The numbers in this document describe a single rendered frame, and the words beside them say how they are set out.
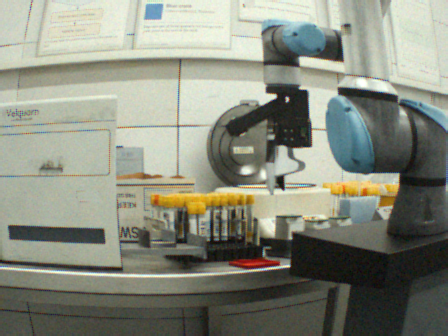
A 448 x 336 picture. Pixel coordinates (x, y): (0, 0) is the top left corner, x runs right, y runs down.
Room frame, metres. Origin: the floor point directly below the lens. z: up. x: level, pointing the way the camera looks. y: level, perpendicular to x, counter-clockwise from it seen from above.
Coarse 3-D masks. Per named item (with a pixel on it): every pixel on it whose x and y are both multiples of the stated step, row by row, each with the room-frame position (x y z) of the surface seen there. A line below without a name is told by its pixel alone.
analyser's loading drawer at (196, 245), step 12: (144, 240) 1.36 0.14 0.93; (156, 240) 1.40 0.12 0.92; (168, 240) 1.38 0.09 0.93; (192, 240) 1.42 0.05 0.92; (204, 240) 1.38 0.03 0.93; (132, 252) 1.32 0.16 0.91; (144, 252) 1.33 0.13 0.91; (156, 252) 1.34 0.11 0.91; (168, 252) 1.35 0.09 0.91; (180, 252) 1.36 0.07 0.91; (192, 252) 1.37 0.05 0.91; (204, 252) 1.38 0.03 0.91
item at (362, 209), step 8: (344, 200) 1.66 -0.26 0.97; (352, 200) 1.65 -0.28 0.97; (360, 200) 1.66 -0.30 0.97; (368, 200) 1.68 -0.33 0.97; (376, 200) 1.70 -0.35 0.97; (344, 208) 1.66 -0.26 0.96; (352, 208) 1.65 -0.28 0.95; (360, 208) 1.66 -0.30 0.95; (368, 208) 1.68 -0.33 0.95; (352, 216) 1.65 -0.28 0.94; (360, 216) 1.67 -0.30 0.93; (368, 216) 1.68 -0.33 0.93
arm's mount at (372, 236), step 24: (312, 240) 1.22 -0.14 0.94; (336, 240) 1.17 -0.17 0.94; (360, 240) 1.16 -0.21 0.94; (384, 240) 1.14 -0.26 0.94; (408, 240) 1.12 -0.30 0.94; (432, 240) 1.09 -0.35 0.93; (312, 264) 1.21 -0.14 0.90; (336, 264) 1.15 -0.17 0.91; (360, 264) 1.09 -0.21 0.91; (384, 264) 1.03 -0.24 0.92; (408, 264) 1.05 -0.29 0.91; (432, 264) 1.08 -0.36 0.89; (384, 288) 1.02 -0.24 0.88
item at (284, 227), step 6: (276, 222) 1.55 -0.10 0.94; (282, 222) 1.53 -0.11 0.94; (288, 222) 1.52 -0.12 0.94; (294, 222) 1.52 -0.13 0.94; (300, 222) 1.53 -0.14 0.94; (276, 228) 1.55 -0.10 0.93; (282, 228) 1.53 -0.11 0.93; (288, 228) 1.51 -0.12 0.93; (294, 228) 1.52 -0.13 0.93; (300, 228) 1.53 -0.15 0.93; (276, 234) 1.55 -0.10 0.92; (282, 234) 1.53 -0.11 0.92; (288, 234) 1.51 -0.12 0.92
